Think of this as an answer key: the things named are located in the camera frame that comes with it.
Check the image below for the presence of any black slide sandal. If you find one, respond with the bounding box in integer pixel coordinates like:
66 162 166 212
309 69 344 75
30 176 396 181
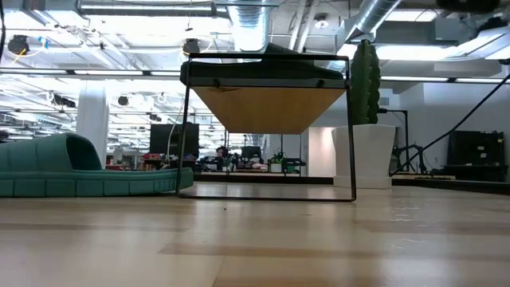
179 42 348 81

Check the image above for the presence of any green slide sandal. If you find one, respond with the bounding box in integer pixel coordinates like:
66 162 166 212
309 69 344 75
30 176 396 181
0 132 195 199

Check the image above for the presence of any person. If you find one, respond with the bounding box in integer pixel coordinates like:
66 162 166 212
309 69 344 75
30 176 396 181
214 145 229 172

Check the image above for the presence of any green black equipment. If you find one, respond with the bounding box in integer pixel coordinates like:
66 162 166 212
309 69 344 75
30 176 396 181
269 156 307 175

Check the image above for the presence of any black background monitor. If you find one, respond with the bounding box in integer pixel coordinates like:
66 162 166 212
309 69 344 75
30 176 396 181
149 123 200 160

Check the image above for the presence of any white plant pot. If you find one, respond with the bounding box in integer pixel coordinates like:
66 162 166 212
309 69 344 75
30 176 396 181
331 124 398 190

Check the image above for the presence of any green cactus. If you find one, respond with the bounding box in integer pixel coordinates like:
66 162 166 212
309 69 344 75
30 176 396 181
349 38 382 126

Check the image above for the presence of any black metal stand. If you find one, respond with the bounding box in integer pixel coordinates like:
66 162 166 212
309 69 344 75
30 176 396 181
377 107 410 172

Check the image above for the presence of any white round column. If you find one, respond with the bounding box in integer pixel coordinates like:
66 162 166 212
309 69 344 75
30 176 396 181
76 81 109 171

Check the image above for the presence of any black aluminium table frame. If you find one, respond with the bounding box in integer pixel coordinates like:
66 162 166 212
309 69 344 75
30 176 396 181
194 171 510 196

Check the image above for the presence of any black frame wooden shelf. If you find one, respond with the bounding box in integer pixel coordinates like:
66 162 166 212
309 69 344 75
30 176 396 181
176 53 357 202

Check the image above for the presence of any white hanging cable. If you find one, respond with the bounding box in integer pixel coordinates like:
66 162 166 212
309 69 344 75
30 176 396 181
166 99 186 168

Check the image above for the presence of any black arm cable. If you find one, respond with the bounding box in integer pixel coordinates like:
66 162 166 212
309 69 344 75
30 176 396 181
391 73 510 177
0 0 6 61

